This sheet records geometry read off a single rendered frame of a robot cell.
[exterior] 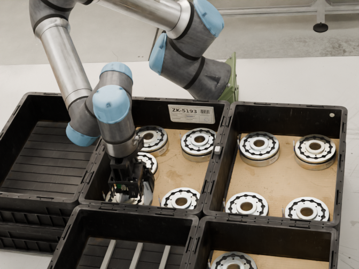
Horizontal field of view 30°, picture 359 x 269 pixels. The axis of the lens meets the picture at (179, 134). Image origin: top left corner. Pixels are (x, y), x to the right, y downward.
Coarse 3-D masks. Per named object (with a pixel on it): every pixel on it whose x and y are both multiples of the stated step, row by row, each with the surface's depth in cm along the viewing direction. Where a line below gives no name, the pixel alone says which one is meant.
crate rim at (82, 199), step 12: (132, 96) 184; (228, 108) 175; (216, 144) 165; (216, 156) 162; (96, 168) 164; (204, 180) 157; (84, 192) 159; (204, 192) 154; (96, 204) 155; (108, 204) 155; (120, 204) 154; (132, 204) 154
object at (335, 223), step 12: (288, 108) 173; (300, 108) 172; (312, 108) 171; (324, 108) 170; (336, 108) 169; (228, 120) 171; (228, 132) 168; (216, 168) 159; (216, 180) 156; (336, 180) 151; (336, 192) 149; (204, 204) 151; (336, 204) 148; (204, 216) 150; (216, 216) 148; (228, 216) 148; (240, 216) 147; (252, 216) 147; (264, 216) 146; (336, 216) 144; (336, 228) 143
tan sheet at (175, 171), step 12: (168, 132) 186; (216, 132) 183; (180, 144) 182; (168, 156) 179; (180, 156) 178; (168, 168) 176; (180, 168) 175; (192, 168) 174; (204, 168) 174; (156, 180) 173; (168, 180) 172; (180, 180) 172; (192, 180) 171; (156, 192) 170; (156, 204) 167
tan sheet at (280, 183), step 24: (288, 144) 176; (336, 144) 174; (240, 168) 172; (264, 168) 171; (288, 168) 170; (336, 168) 168; (240, 192) 166; (264, 192) 165; (288, 192) 164; (312, 192) 163
